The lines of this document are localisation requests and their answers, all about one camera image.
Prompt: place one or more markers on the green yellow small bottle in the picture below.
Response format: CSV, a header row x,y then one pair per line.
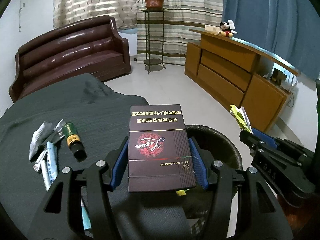
x,y
74,142

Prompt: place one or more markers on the dark green tablecloth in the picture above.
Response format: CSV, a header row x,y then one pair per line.
x,y
64,152

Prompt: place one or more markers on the patterned beige curtain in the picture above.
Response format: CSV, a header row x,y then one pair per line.
x,y
70,11

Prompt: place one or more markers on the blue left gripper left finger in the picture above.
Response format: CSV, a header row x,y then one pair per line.
x,y
118,163

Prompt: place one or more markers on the blue curtain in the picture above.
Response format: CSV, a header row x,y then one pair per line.
x,y
288,28

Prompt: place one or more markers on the silver foil torn wrapper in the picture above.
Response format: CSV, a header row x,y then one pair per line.
x,y
57,134

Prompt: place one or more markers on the mickey mouse plush toy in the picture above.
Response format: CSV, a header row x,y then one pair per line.
x,y
227,29

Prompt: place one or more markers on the light blue stick sachet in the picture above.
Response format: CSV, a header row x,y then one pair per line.
x,y
52,161

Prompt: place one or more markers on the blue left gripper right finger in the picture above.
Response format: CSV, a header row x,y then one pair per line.
x,y
198,164

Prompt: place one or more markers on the dark red cigarette box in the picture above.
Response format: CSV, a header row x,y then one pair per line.
x,y
159,152

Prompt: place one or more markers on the wooden sideboard cabinet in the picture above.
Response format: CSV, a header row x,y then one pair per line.
x,y
236,72

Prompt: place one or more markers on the yellow green wrapper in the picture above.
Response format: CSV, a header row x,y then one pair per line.
x,y
241,118

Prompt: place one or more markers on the white blue stick sachet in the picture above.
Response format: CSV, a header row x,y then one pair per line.
x,y
41,165

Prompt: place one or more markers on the dark red leather sofa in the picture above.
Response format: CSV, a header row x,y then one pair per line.
x,y
91,46

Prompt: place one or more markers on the black woven trash bin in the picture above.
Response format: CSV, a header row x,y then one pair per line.
x,y
211,208

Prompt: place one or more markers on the white grey pouch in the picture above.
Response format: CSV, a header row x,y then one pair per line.
x,y
39,136

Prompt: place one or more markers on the striped beige curtain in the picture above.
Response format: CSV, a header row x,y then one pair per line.
x,y
181,17

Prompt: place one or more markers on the black metal plant stand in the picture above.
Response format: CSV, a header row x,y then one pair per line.
x,y
151,61

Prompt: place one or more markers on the small cardboard box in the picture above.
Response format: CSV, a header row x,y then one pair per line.
x,y
212,29

